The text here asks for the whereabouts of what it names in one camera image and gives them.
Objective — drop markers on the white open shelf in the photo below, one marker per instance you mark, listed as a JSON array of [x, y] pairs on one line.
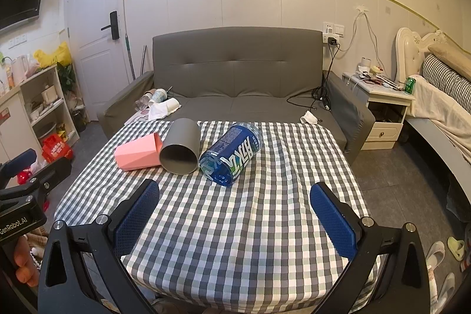
[[46, 76]]

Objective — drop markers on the checked pillow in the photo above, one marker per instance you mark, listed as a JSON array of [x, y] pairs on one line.
[[445, 78]]

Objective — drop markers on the pink kettle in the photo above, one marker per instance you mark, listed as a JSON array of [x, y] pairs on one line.
[[20, 69]]

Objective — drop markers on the pink cup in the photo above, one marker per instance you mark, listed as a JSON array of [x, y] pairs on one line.
[[136, 155]]

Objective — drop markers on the white wall socket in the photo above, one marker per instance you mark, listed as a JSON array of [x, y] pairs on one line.
[[334, 28]]

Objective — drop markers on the white cloth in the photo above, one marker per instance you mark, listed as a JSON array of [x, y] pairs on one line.
[[158, 112]]

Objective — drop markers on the cream bed headboard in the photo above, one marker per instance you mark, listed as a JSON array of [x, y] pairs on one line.
[[408, 45]]

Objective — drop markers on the red plastic bag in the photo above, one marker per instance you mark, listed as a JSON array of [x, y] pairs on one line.
[[55, 148]]

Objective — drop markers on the green plant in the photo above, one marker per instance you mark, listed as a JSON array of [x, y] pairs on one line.
[[68, 76]]

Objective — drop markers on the yellow plastic bag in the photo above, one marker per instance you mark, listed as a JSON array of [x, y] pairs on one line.
[[59, 56]]

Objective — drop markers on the white crumpled tissue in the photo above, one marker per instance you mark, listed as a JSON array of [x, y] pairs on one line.
[[310, 117]]

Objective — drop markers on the yellow-green slipper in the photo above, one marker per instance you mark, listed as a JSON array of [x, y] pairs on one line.
[[456, 248]]

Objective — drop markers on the paper cup with lid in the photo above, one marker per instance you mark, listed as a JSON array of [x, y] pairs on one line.
[[159, 96]]

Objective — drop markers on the white wall hook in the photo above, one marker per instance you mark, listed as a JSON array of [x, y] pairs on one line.
[[361, 9]]

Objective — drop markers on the blue plastic bottle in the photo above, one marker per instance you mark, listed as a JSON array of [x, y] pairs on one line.
[[235, 152]]

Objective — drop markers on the grey checked tablecloth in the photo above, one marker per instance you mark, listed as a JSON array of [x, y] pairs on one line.
[[228, 225]]

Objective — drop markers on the black door lock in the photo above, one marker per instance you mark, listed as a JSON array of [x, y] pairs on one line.
[[114, 23]]

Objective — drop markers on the grey sofa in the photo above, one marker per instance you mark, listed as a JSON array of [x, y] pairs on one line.
[[235, 64]]

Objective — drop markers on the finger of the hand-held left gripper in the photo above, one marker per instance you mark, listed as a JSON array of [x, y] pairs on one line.
[[22, 157], [55, 170]]

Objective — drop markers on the green can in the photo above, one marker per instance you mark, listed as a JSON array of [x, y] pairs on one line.
[[410, 86]]

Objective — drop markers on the clear plastic cup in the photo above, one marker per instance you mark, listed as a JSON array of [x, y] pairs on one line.
[[142, 103]]

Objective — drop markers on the white switch panel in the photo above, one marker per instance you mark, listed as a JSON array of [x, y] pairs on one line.
[[18, 41]]

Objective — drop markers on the grey cup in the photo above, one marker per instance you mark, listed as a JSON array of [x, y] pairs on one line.
[[182, 139]]

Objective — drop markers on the white paper cup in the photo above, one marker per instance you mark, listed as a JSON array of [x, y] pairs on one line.
[[173, 105]]

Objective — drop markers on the person's left hand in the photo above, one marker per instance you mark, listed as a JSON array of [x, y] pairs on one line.
[[25, 262]]

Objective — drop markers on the white roll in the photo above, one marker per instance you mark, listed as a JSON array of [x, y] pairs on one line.
[[365, 62]]

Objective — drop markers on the grey bed frame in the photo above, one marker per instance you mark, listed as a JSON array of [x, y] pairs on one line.
[[430, 139]]

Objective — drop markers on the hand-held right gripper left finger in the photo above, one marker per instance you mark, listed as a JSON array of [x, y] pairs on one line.
[[135, 216]]

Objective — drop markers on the white slipper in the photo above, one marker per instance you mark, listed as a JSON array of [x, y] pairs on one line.
[[435, 255], [447, 293]]

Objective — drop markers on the bed with white headboard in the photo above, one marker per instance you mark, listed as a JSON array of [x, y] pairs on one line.
[[441, 115]]

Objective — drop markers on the black charger plug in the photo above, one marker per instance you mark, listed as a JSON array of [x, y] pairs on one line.
[[333, 41]]

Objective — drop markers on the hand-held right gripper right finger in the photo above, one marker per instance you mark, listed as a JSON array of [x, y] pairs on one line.
[[333, 224]]

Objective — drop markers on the white nightstand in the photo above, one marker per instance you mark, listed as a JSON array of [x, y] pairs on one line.
[[386, 130]]

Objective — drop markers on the beige pillow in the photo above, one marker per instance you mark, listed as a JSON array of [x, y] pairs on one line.
[[452, 56]]

